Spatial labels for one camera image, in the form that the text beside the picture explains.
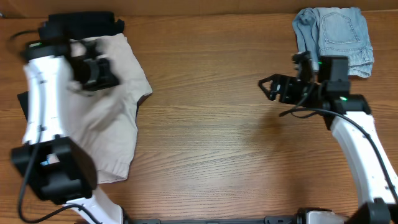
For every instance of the folded light blue jeans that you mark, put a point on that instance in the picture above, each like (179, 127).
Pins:
(335, 31)

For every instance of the beige khaki shorts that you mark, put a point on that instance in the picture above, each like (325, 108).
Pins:
(103, 123)

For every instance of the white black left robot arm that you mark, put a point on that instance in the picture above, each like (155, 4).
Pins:
(49, 161)

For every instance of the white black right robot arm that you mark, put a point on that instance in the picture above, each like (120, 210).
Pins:
(348, 117)

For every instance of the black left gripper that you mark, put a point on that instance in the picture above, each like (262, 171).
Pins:
(101, 74)

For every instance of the black garment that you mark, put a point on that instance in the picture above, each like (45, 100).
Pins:
(81, 25)

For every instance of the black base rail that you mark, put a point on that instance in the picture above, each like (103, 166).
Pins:
(214, 221)

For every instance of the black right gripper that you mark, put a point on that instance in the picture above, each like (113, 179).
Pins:
(284, 89)

